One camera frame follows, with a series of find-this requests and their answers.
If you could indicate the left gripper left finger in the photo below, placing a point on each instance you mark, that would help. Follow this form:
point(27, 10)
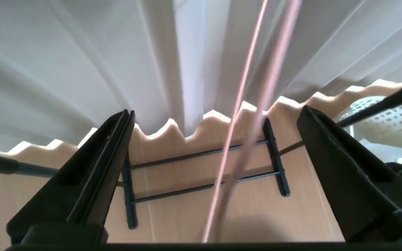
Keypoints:
point(82, 181)

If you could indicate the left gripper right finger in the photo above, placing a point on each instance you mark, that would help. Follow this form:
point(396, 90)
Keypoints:
point(354, 188)

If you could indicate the white laundry basket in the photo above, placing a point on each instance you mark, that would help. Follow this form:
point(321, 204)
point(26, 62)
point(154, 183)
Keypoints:
point(396, 118)

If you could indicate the black clothes rack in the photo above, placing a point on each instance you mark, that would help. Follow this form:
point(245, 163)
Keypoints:
point(276, 157)

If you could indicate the pink clothes hanger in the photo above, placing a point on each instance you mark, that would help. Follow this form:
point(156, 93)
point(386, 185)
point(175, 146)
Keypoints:
point(243, 94)

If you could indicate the white curtain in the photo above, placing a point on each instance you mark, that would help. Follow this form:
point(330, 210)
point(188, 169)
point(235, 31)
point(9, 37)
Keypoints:
point(82, 69)

